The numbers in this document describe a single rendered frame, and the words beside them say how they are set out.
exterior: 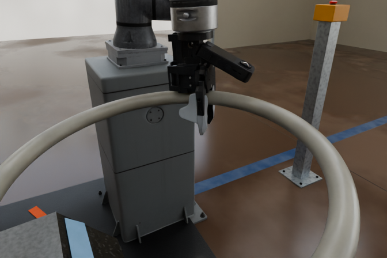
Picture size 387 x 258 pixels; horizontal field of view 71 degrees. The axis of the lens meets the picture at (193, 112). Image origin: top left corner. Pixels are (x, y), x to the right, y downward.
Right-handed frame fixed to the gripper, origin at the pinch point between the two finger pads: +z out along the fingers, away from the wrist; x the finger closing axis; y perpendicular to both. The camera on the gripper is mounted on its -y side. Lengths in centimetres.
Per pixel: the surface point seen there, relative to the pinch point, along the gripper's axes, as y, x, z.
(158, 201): 39, -41, 66
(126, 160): 47, -32, 37
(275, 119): -14.3, 7.3, -5.8
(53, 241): 15.1, 31.6, 5.6
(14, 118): 235, -123, 75
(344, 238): -21.5, 31.1, -5.3
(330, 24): -35, -109, -9
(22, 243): 19.1, 33.5, 5.3
